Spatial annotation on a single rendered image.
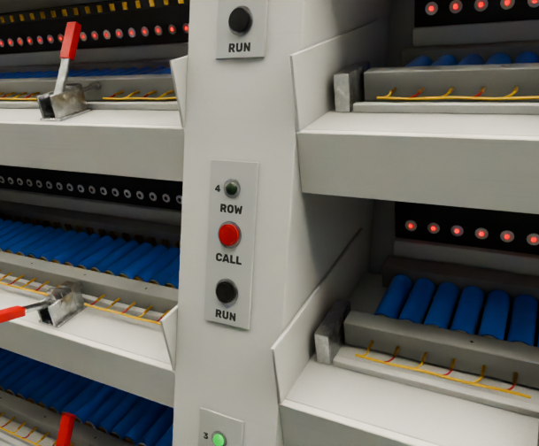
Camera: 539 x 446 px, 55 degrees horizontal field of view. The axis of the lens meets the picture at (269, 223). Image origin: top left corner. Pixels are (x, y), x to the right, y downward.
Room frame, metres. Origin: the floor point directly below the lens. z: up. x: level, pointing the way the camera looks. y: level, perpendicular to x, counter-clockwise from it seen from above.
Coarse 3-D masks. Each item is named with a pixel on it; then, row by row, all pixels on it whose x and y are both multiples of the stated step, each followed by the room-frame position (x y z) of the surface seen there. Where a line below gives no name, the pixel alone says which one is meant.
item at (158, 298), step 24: (0, 264) 0.57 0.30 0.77; (24, 264) 0.56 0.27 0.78; (48, 264) 0.55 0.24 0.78; (24, 288) 0.53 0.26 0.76; (96, 288) 0.50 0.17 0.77; (120, 288) 0.49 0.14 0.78; (144, 288) 0.48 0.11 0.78; (168, 288) 0.48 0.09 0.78; (120, 312) 0.47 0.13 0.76; (144, 312) 0.46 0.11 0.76
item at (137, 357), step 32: (0, 192) 0.76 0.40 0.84; (32, 192) 0.73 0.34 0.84; (0, 288) 0.56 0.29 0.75; (32, 320) 0.49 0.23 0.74; (96, 320) 0.48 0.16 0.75; (128, 320) 0.47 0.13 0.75; (160, 320) 0.38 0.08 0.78; (32, 352) 0.50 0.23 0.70; (64, 352) 0.47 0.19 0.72; (96, 352) 0.44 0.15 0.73; (128, 352) 0.43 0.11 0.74; (160, 352) 0.42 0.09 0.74; (128, 384) 0.44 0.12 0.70; (160, 384) 0.41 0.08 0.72
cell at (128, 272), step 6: (156, 246) 0.57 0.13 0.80; (162, 246) 0.57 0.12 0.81; (150, 252) 0.56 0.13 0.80; (156, 252) 0.56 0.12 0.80; (162, 252) 0.57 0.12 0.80; (138, 258) 0.55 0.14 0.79; (144, 258) 0.55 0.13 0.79; (150, 258) 0.55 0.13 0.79; (156, 258) 0.56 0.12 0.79; (132, 264) 0.54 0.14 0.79; (138, 264) 0.54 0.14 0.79; (144, 264) 0.54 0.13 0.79; (126, 270) 0.53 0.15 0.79; (132, 270) 0.53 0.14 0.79; (138, 270) 0.53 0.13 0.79; (126, 276) 0.52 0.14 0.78; (132, 276) 0.52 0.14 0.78
